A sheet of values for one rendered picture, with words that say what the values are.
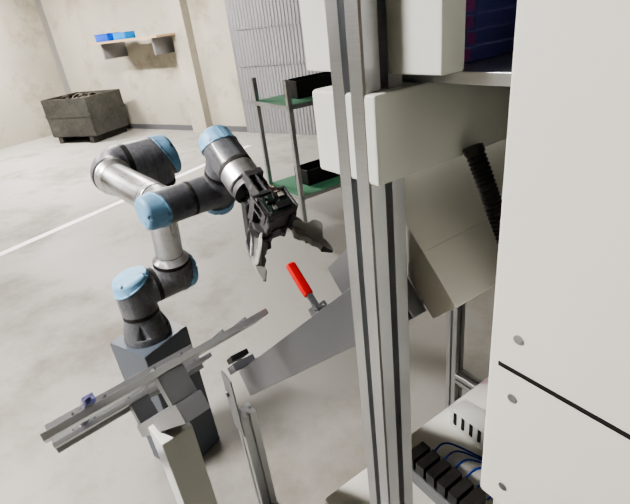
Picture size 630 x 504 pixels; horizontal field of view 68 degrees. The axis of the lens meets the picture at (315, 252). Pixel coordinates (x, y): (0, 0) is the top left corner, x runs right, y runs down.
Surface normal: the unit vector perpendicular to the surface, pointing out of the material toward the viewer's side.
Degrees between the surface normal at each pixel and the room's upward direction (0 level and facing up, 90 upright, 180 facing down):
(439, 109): 90
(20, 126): 90
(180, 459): 90
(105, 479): 0
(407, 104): 90
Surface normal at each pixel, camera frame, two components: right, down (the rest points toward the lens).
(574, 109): -0.81, 0.35
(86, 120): -0.36, 0.47
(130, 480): -0.11, -0.88
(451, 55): 0.57, 0.32
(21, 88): 0.84, 0.15
